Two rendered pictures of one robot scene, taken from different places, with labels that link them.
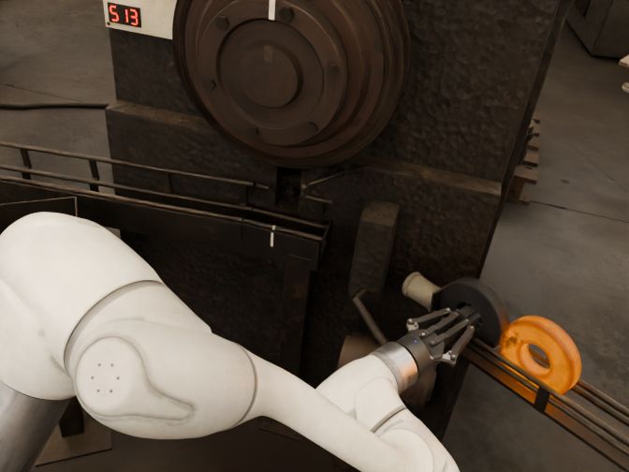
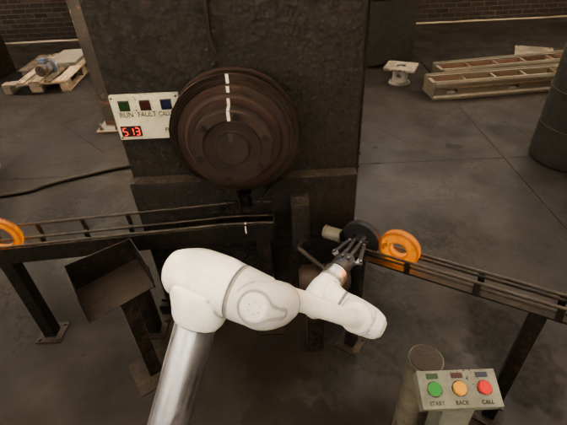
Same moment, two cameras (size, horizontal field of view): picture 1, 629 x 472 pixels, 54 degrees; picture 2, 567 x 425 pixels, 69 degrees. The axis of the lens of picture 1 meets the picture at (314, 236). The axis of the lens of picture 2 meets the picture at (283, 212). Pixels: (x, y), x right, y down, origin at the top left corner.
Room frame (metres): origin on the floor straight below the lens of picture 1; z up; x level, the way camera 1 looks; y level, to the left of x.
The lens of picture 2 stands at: (-0.23, 0.20, 1.81)
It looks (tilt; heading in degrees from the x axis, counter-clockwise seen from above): 37 degrees down; 349
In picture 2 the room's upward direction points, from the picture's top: 3 degrees counter-clockwise
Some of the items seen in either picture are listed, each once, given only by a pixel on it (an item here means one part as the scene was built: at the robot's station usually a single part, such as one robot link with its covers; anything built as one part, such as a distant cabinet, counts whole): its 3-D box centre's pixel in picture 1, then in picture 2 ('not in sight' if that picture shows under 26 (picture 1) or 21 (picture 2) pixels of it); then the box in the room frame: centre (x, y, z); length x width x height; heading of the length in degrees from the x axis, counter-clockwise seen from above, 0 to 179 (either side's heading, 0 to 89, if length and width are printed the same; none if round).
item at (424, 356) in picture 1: (420, 348); (343, 262); (0.83, -0.23, 0.70); 0.09 x 0.08 x 0.07; 133
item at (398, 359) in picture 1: (392, 367); (333, 275); (0.78, -0.17, 0.69); 0.09 x 0.06 x 0.09; 43
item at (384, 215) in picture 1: (373, 251); (300, 220); (1.15, -0.14, 0.68); 0.11 x 0.08 x 0.24; 168
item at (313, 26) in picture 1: (271, 72); (233, 146); (1.09, 0.11, 1.11); 0.28 x 0.06 x 0.28; 78
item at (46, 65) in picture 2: not in sight; (49, 64); (5.58, 1.93, 0.25); 0.40 x 0.24 x 0.22; 168
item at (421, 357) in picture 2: not in sight; (415, 397); (0.49, -0.41, 0.26); 0.12 x 0.12 x 0.52
